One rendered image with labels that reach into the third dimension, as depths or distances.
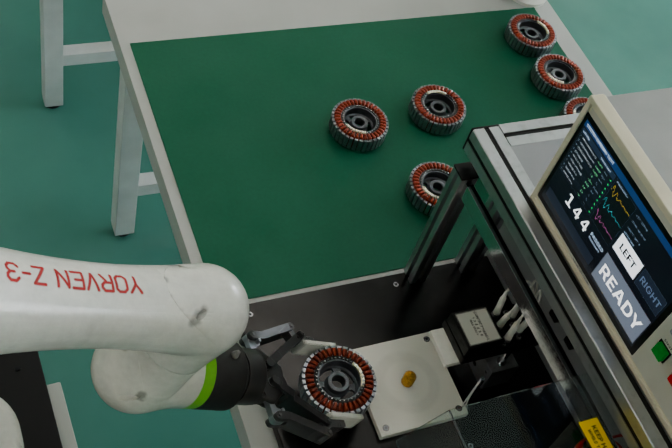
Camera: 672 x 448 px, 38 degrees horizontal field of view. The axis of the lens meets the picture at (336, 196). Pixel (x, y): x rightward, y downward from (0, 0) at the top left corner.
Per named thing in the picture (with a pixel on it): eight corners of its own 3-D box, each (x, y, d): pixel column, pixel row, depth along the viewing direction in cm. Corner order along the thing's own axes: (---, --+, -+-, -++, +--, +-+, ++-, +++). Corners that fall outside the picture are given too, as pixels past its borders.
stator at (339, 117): (338, 101, 190) (342, 88, 187) (391, 123, 189) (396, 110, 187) (320, 139, 183) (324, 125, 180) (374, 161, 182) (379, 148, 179)
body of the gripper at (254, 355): (203, 361, 130) (254, 366, 137) (219, 418, 126) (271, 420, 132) (236, 332, 127) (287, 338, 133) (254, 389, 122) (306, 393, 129)
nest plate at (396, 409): (379, 440, 144) (381, 437, 143) (344, 354, 152) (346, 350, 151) (466, 417, 150) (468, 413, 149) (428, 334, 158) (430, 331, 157)
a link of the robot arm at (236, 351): (228, 382, 117) (209, 318, 122) (173, 428, 123) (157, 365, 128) (265, 385, 121) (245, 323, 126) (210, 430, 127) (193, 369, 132)
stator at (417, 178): (422, 162, 185) (428, 150, 182) (472, 194, 182) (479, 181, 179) (394, 196, 178) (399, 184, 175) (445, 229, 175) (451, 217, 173)
